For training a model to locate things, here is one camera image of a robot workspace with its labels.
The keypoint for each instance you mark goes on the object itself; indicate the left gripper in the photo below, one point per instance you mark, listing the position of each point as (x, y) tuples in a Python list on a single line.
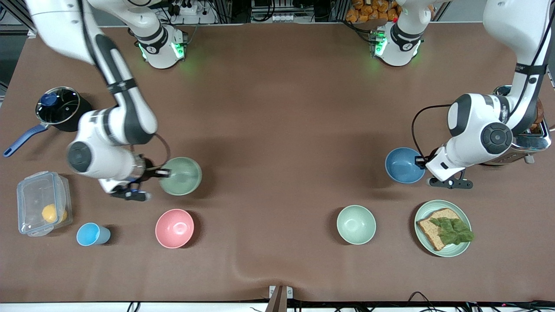
[(420, 161)]

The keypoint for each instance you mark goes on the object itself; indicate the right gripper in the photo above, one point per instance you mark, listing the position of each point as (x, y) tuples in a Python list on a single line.
[(149, 169)]

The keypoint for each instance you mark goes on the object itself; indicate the brown bread slice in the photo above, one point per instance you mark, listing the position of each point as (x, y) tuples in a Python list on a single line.
[(429, 232)]

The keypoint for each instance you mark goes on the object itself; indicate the toast slice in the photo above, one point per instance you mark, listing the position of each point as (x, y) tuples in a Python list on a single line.
[(539, 113)]

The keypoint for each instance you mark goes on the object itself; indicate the pale green bowl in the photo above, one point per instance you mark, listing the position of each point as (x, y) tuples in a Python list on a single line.
[(356, 224)]

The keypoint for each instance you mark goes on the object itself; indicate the metal table bracket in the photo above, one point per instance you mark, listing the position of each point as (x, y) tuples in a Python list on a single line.
[(281, 299)]

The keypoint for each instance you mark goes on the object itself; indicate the pink bowl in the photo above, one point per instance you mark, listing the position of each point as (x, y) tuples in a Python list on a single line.
[(174, 228)]

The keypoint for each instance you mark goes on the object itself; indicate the clear plastic lidded container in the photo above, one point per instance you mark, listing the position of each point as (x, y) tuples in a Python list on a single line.
[(32, 195)]

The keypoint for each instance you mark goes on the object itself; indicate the green lettuce leaf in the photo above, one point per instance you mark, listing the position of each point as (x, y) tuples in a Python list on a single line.
[(453, 232)]

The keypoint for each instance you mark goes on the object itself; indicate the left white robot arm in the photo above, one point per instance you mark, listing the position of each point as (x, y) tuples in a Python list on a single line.
[(477, 125)]

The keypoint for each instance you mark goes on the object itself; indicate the yellow lemon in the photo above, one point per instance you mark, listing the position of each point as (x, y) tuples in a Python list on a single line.
[(51, 213)]

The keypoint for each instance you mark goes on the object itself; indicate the bag of bread buns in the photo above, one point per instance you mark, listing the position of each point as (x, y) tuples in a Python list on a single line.
[(364, 11)]

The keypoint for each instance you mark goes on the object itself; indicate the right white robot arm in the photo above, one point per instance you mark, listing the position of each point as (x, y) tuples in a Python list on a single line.
[(108, 130)]

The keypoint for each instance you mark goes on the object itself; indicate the pale green plate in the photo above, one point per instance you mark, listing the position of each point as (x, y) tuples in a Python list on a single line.
[(451, 250)]

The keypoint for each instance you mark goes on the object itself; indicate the glass lid with blue knob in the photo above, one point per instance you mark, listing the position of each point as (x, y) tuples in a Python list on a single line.
[(65, 108)]

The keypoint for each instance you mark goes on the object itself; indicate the blue plastic cup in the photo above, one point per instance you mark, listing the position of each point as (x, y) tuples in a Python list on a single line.
[(91, 234)]

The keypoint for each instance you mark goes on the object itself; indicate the white power strip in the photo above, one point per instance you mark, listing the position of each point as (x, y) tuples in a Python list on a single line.
[(286, 18), (204, 17)]

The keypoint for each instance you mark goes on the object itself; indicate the beige chrome toaster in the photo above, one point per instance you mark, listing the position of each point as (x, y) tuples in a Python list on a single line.
[(531, 145)]

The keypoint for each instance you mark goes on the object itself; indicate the blue bowl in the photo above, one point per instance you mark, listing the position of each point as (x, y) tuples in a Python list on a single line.
[(403, 167)]

